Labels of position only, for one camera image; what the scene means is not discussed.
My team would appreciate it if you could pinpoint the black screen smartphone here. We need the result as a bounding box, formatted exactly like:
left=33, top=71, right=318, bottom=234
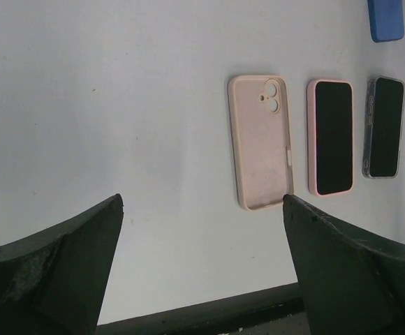
left=315, top=81, right=353, bottom=195
left=369, top=77, right=404, bottom=178

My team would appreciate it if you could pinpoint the beige phone case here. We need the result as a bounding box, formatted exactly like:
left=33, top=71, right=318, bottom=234
left=228, top=75, right=294, bottom=211

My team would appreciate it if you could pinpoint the pink phone case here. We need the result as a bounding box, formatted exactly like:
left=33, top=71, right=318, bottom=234
left=307, top=79, right=354, bottom=197

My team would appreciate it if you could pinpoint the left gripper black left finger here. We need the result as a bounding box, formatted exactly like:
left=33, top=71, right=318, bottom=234
left=0, top=194, right=123, bottom=334

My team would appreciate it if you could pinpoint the blue phone case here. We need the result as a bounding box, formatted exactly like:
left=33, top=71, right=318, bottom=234
left=367, top=0, right=404, bottom=43

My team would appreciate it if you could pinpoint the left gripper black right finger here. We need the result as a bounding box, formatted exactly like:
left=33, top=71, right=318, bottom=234
left=283, top=195, right=405, bottom=334

